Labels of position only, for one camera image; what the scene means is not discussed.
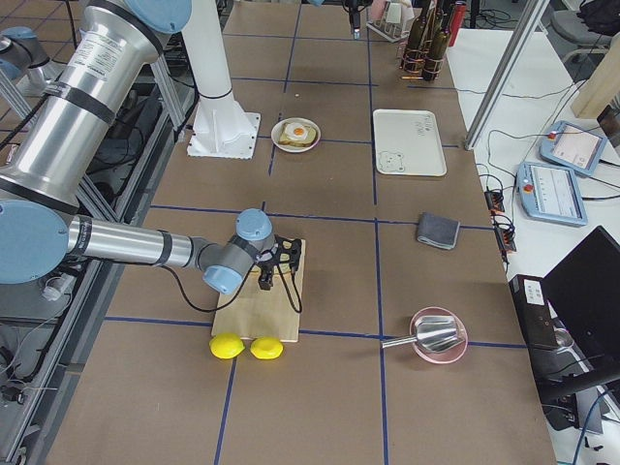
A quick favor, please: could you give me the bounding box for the far blue teach pendant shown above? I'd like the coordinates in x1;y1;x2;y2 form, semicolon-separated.
540;120;607;177

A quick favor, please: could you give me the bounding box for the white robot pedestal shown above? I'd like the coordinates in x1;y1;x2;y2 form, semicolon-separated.
182;0;261;160

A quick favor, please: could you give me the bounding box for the black computer box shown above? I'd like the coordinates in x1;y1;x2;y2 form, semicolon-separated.
510;273;577;384

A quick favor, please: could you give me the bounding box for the grey folded cloth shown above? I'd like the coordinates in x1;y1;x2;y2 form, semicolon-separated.
417;212;461;250

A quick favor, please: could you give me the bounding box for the dark green wine bottle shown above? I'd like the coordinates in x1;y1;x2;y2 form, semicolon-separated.
402;0;432;73

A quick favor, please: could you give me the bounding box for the white round plate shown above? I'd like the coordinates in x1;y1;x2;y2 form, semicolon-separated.
271;117;322;153

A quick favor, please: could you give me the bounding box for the whole yellow lemon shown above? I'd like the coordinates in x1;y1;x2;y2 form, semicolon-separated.
209;332;245;359

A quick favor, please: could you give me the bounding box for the metal scoop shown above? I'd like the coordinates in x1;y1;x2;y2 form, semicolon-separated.
382;315;465;354

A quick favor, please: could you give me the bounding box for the aluminium frame post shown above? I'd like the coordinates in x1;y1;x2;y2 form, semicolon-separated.
464;0;550;150

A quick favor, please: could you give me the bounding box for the bread slice under egg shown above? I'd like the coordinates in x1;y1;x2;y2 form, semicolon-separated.
278;123;318;148

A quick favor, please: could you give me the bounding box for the blue teach pendant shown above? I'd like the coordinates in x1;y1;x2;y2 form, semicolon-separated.
540;120;607;177
516;162;588;227

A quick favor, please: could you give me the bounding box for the white bear tray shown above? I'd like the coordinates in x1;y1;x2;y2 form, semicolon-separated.
373;108;447;177

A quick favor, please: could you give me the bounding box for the wooden cutting board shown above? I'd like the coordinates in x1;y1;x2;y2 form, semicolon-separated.
211;266;300;343

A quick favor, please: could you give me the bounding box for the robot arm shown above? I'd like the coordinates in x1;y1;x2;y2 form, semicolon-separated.
1;1;301;295

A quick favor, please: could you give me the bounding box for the pink bowl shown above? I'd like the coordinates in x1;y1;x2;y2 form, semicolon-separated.
409;306;469;364

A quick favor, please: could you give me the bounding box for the yellow lemon half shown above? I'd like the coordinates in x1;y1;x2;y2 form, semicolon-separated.
250;336;284;360

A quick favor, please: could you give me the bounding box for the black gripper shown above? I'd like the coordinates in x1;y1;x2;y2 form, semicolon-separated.
343;0;371;39
256;235;302;291

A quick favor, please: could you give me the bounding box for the near blue teach pendant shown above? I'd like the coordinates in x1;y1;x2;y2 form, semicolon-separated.
516;162;588;227

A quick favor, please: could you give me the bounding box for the fried egg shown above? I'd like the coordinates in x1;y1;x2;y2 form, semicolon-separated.
282;122;308;140

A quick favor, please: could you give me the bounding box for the copper wire bottle rack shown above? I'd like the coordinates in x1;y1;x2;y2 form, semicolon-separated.
397;40;445;81

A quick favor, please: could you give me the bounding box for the black laptop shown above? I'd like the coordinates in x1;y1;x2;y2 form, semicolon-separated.
542;226;619;361

